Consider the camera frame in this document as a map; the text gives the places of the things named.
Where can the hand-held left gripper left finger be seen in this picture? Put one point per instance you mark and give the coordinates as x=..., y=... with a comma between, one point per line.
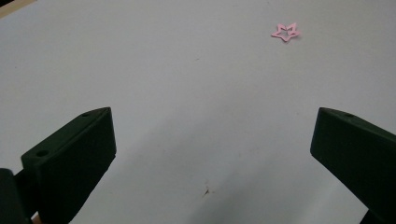
x=73, y=165

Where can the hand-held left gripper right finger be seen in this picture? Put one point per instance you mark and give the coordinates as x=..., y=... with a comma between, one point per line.
x=358, y=152

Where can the pink star hair clip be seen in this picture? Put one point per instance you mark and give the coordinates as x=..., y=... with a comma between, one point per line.
x=294, y=32

